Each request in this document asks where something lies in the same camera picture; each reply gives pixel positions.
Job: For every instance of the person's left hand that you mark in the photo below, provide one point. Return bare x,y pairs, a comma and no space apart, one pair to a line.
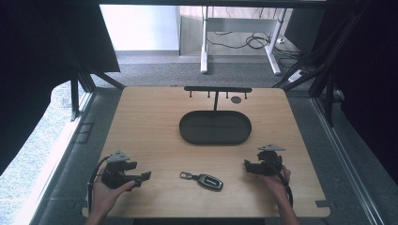
108,195

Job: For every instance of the black curtain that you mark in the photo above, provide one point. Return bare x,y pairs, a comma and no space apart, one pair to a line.
369,78
37,68

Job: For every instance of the dark floor plate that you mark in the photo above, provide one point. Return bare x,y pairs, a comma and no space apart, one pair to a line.
84,132

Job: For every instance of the black key rack with tray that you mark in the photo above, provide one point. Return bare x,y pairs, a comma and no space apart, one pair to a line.
215,127

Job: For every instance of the person's right hand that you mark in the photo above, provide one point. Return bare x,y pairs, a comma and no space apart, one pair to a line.
275,184

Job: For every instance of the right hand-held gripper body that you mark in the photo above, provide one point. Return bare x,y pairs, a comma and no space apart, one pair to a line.
269,159

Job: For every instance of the white desk frame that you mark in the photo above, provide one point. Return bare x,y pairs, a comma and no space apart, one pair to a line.
241,24

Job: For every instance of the black car key with clip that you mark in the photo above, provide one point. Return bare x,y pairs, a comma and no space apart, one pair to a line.
210,182

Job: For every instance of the dark round table disc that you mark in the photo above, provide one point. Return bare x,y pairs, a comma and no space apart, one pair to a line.
236,100

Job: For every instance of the white power strip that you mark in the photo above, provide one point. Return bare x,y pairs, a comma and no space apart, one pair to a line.
296,76

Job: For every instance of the black metal stand frame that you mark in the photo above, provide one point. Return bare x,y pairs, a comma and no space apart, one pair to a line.
325,72
82,84

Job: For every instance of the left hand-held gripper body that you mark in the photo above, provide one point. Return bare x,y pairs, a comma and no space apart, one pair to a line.
114,175

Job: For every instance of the aluminium floor rail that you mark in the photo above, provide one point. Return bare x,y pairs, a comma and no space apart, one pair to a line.
347,162

